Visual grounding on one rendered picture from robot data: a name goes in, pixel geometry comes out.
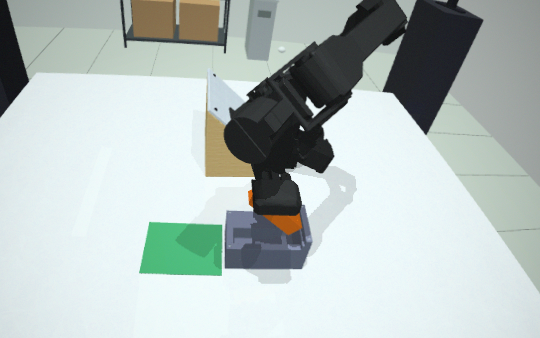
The orange l-shaped part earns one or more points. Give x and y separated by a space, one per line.
288 224

